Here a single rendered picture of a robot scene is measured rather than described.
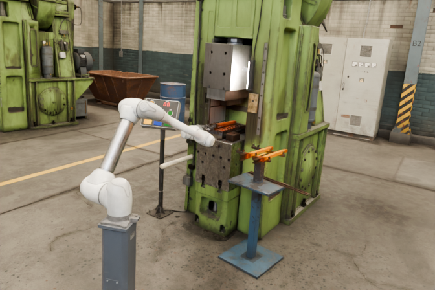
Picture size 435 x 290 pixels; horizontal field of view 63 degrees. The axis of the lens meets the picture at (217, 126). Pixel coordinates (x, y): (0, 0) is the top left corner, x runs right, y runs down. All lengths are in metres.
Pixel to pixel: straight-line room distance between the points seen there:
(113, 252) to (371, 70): 6.63
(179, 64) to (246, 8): 7.81
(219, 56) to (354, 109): 5.35
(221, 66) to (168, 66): 8.08
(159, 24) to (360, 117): 6.53
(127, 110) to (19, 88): 5.03
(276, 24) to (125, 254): 2.08
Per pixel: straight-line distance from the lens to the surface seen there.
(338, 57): 8.19
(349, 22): 8.84
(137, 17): 12.12
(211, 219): 3.49
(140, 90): 9.77
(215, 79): 3.22
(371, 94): 8.08
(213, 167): 3.30
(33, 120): 7.52
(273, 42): 3.10
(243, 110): 3.65
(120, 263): 2.51
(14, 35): 7.38
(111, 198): 2.34
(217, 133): 3.26
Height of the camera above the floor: 1.73
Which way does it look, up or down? 13 degrees down
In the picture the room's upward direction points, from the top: 4 degrees clockwise
